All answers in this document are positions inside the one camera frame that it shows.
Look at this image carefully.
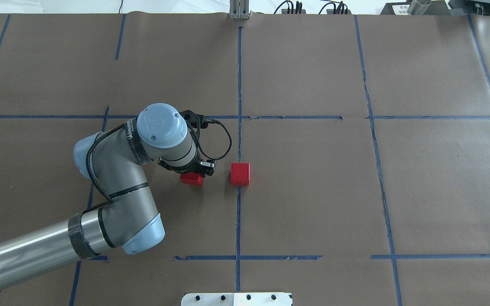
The red block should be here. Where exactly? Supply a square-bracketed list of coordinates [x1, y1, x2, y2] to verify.
[230, 163, 251, 187]
[179, 172, 203, 186]

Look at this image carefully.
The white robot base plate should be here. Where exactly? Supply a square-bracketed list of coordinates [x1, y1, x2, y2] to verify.
[181, 292, 293, 306]

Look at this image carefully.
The aluminium frame post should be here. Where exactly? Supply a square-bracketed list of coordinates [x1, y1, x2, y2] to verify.
[229, 0, 251, 20]

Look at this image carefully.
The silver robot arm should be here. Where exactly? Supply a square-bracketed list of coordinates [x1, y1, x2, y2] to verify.
[0, 103, 219, 291]

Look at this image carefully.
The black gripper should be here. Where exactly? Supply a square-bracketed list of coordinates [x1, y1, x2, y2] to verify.
[158, 110, 217, 177]

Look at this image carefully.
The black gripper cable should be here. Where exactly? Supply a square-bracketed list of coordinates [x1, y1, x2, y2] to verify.
[86, 119, 233, 204]

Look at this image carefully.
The metal cup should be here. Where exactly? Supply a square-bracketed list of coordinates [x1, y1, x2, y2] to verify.
[407, 0, 432, 16]

